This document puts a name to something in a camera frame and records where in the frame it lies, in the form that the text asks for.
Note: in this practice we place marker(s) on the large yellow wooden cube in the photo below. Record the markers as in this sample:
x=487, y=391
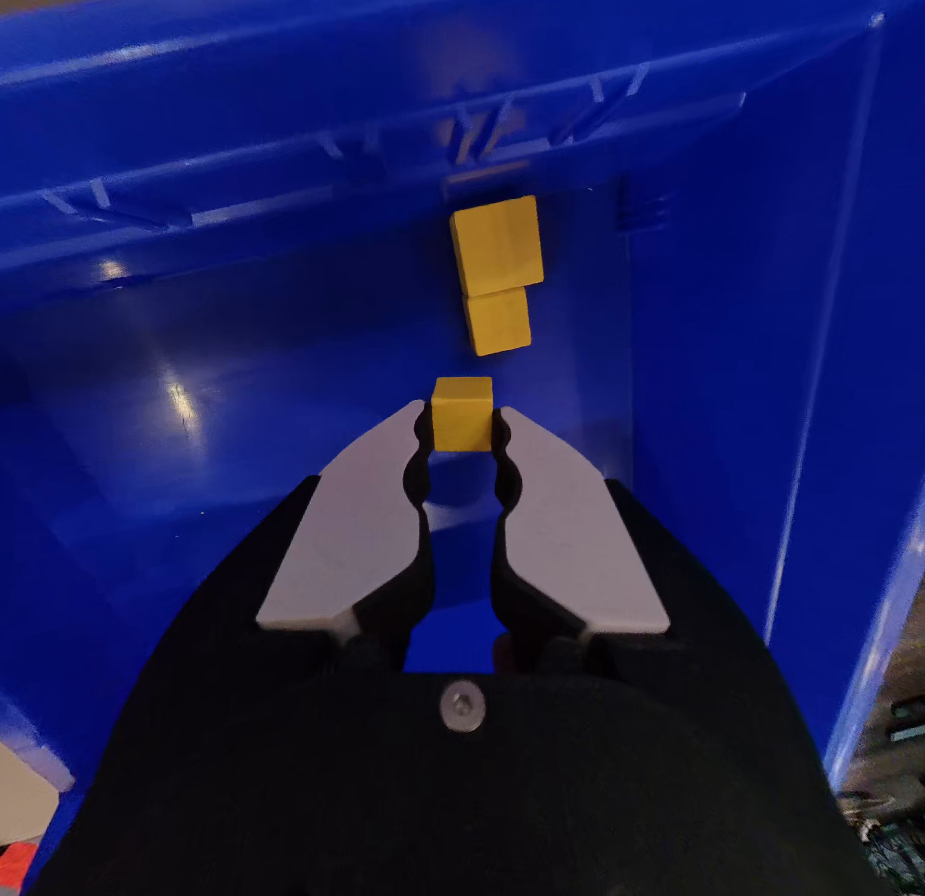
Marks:
x=498, y=246

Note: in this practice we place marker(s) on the small yellow wooden cube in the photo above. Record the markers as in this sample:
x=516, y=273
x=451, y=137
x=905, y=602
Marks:
x=498, y=321
x=462, y=415

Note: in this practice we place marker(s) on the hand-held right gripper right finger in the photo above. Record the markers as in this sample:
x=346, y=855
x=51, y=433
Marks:
x=578, y=549

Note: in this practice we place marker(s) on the blue plastic bin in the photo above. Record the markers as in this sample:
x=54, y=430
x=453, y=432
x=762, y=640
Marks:
x=217, y=332

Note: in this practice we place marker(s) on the dark clutter pile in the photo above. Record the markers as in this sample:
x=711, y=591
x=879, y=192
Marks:
x=892, y=802

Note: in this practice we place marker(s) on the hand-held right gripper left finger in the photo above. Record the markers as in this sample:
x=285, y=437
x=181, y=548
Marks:
x=347, y=549

